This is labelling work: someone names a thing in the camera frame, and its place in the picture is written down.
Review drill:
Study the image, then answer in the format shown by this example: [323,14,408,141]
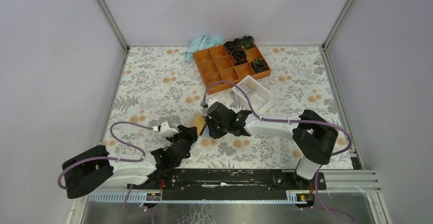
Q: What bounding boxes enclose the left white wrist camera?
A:
[158,122,179,138]

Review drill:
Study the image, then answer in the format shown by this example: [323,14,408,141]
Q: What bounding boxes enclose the beige card holder wallet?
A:
[185,111,212,139]

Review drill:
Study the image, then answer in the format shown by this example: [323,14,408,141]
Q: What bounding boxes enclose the dark rolled band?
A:
[230,49,248,66]
[224,38,242,55]
[251,58,269,73]

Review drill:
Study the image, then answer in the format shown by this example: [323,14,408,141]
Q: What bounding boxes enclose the dark rolled band top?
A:
[224,38,242,55]

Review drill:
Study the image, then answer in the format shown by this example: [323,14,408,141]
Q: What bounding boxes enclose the orange compartment tray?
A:
[193,45,272,94]

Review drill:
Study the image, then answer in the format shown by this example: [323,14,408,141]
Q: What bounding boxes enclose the dark rolled band middle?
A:
[230,49,248,66]

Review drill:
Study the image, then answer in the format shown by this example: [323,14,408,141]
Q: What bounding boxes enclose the white card box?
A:
[231,76,273,114]

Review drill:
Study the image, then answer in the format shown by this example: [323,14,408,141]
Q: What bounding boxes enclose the dark rolled band corner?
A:
[240,35,256,50]

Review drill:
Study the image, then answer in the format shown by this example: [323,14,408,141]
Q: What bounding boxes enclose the purple cable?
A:
[57,121,161,190]
[202,81,357,223]

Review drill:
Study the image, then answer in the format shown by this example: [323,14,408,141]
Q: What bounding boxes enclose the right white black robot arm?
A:
[204,101,338,189]

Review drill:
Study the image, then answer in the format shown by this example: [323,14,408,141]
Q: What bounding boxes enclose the dark rolled band right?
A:
[251,58,269,73]

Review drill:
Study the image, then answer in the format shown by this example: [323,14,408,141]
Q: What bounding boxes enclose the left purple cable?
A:
[57,121,161,190]

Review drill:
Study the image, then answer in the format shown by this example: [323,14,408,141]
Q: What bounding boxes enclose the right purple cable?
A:
[202,81,357,223]

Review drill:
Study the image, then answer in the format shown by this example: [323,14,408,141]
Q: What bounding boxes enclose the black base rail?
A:
[132,169,327,201]

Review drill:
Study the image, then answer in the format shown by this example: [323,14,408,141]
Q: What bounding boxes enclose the light blue cloth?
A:
[185,35,223,63]

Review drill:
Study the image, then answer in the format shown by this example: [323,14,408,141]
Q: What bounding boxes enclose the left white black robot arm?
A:
[57,121,198,199]

